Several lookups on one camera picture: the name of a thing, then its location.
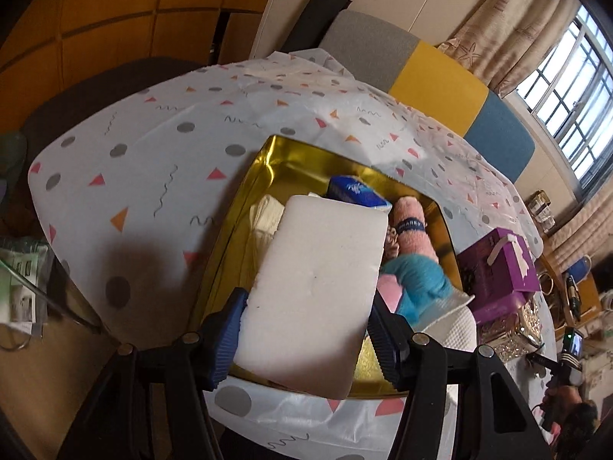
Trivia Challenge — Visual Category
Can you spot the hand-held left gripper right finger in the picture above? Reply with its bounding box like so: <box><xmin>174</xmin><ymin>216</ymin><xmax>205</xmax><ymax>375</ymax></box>
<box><xmin>366</xmin><ymin>292</ymin><xmax>551</xmax><ymax>460</ymax></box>

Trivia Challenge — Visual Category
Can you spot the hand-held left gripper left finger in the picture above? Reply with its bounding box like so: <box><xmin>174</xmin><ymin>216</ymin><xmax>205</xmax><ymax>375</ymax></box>
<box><xmin>55</xmin><ymin>287</ymin><xmax>250</xmax><ymax>460</ymax></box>

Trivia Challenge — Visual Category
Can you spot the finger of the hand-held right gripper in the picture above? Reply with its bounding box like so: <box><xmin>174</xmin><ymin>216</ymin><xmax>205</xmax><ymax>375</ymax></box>
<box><xmin>527</xmin><ymin>352</ymin><xmax>559</xmax><ymax>379</ymax></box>

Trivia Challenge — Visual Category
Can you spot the white waffle cloth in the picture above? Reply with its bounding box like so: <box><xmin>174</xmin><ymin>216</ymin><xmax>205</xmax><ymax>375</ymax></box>
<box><xmin>416</xmin><ymin>309</ymin><xmax>477</xmax><ymax>384</ymax></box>

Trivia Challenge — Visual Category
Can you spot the blue plush toy pink dress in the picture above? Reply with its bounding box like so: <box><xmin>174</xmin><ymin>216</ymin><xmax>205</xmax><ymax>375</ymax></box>
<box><xmin>376</xmin><ymin>255</ymin><xmax>456</xmax><ymax>322</ymax></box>

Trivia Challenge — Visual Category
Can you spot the white paper napkin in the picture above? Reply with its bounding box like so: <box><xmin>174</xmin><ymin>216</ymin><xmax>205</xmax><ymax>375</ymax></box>
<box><xmin>414</xmin><ymin>290</ymin><xmax>475</xmax><ymax>329</ymax></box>

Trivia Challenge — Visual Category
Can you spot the white sponge block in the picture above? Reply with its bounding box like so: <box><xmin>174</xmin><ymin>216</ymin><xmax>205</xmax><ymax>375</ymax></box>
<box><xmin>230</xmin><ymin>195</ymin><xmax>390</xmax><ymax>401</ymax></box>

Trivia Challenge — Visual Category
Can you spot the pink towel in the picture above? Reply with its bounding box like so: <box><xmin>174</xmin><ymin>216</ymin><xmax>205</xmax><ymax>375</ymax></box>
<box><xmin>390</xmin><ymin>196</ymin><xmax>442</xmax><ymax>266</ymax></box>

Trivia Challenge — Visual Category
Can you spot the beige cloth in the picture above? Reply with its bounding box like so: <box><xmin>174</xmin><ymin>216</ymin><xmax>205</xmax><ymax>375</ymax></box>
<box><xmin>249</xmin><ymin>195</ymin><xmax>288</xmax><ymax>269</ymax></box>

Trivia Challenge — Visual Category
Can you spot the blue pocket tissue pack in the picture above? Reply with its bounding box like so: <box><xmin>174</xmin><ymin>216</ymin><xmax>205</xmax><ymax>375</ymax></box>
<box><xmin>327</xmin><ymin>176</ymin><xmax>392</xmax><ymax>214</ymax></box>

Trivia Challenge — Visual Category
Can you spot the gold metal tray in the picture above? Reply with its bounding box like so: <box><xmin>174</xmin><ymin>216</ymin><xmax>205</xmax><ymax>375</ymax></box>
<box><xmin>189</xmin><ymin>135</ymin><xmax>463</xmax><ymax>398</ymax></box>

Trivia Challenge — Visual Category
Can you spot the person's right forearm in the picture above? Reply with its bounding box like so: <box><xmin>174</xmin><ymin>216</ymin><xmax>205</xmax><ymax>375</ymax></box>
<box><xmin>558</xmin><ymin>400</ymin><xmax>602</xmax><ymax>460</ymax></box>

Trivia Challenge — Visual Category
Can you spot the person's right hand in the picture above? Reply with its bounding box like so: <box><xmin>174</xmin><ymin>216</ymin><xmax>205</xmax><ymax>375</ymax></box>
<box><xmin>548</xmin><ymin>383</ymin><xmax>582</xmax><ymax>413</ymax></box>

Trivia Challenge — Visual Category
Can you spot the gold ornate tissue box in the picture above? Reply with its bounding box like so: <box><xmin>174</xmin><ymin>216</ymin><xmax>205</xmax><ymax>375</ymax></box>
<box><xmin>472</xmin><ymin>297</ymin><xmax>547</xmax><ymax>360</ymax></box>

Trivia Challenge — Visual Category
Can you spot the blue folding chair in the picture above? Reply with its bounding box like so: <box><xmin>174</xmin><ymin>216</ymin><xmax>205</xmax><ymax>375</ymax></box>
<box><xmin>565</xmin><ymin>255</ymin><xmax>595</xmax><ymax>298</ymax></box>

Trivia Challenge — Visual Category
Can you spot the purple cardboard box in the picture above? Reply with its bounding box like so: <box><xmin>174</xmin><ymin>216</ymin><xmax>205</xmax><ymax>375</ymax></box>
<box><xmin>456</xmin><ymin>227</ymin><xmax>542</xmax><ymax>325</ymax></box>

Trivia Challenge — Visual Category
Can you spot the beige patterned curtain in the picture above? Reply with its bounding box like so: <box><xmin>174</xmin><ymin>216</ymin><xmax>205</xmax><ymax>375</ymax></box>
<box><xmin>438</xmin><ymin>0</ymin><xmax>582</xmax><ymax>99</ymax></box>
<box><xmin>546</xmin><ymin>192</ymin><xmax>613</xmax><ymax>260</ymax></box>

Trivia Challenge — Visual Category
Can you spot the beige cardboard box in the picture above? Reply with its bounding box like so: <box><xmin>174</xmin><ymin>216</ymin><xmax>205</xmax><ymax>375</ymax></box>
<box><xmin>524</xmin><ymin>191</ymin><xmax>559</xmax><ymax>235</ymax></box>

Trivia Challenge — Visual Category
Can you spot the patterned plastic tablecloth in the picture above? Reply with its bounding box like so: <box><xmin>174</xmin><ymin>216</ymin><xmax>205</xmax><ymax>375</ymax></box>
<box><xmin>28</xmin><ymin>50</ymin><xmax>556</xmax><ymax>460</ymax></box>

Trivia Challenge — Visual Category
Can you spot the clear plastic bag of packets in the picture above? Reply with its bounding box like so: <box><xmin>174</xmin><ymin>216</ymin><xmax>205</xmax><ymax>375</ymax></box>
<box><xmin>0</xmin><ymin>237</ymin><xmax>51</xmax><ymax>341</ymax></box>

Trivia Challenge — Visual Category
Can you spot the barred window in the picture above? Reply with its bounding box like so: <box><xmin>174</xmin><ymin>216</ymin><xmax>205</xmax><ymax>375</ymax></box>
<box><xmin>515</xmin><ymin>2</ymin><xmax>613</xmax><ymax>192</ymax></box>

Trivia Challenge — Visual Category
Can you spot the grey yellow blue sofa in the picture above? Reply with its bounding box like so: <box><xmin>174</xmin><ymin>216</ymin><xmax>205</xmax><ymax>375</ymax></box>
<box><xmin>280</xmin><ymin>0</ymin><xmax>536</xmax><ymax>185</ymax></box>

